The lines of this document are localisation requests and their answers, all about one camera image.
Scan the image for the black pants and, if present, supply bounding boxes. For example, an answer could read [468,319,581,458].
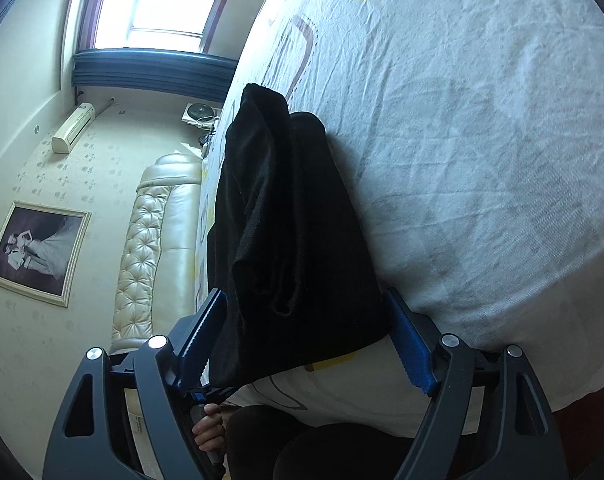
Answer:
[206,82,397,390]

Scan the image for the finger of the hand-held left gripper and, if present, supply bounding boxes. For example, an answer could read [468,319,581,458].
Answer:
[189,382,243,406]

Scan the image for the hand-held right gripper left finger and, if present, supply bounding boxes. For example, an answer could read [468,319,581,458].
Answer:
[42,287,229,480]

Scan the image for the person's dark trouser leg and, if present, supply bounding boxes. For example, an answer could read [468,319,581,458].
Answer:
[222,402,433,480]

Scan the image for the patterned white bedsheet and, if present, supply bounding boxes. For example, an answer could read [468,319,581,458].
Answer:
[194,0,604,436]

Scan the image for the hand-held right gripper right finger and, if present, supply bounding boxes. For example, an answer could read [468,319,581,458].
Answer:
[382,287,570,480]

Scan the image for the person's left hand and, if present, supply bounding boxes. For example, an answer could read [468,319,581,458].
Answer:
[192,402,229,461]

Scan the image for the window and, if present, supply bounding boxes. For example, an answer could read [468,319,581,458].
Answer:
[76,0,277,56]

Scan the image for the blue curtain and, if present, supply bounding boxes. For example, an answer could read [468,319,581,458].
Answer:
[72,47,240,92]

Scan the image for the white wall air conditioner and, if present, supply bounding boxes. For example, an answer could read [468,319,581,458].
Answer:
[50,102,96,155]

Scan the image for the cream tufted leather headboard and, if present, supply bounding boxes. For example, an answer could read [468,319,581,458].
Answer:
[109,152,207,356]

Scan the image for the white desk fan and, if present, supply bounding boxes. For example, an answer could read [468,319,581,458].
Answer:
[182,102,221,126]

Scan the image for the framed wall picture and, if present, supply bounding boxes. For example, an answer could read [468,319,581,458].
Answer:
[0,201,92,308]

